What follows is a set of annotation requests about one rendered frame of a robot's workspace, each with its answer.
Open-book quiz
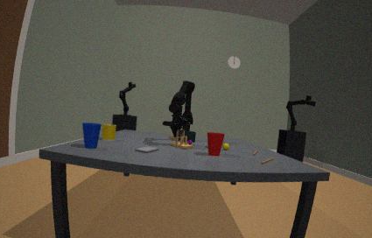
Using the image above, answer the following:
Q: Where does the blue plastic cup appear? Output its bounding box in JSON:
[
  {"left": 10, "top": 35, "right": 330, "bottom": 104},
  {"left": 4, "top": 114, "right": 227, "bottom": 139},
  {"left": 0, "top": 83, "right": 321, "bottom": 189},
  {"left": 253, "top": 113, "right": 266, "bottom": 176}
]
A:
[{"left": 83, "top": 123, "right": 101, "bottom": 149}]

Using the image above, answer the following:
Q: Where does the yellow mug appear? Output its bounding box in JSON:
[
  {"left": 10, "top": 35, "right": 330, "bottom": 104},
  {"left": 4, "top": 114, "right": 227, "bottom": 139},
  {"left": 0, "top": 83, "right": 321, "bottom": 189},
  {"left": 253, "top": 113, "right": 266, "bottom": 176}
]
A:
[{"left": 102, "top": 124, "right": 116, "bottom": 141}]

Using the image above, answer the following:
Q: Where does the red plastic cup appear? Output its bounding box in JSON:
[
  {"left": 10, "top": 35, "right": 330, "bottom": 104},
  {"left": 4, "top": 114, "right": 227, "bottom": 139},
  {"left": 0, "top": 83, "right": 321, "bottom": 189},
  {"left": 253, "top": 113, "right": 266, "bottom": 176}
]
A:
[{"left": 207, "top": 132, "right": 224, "bottom": 156}]

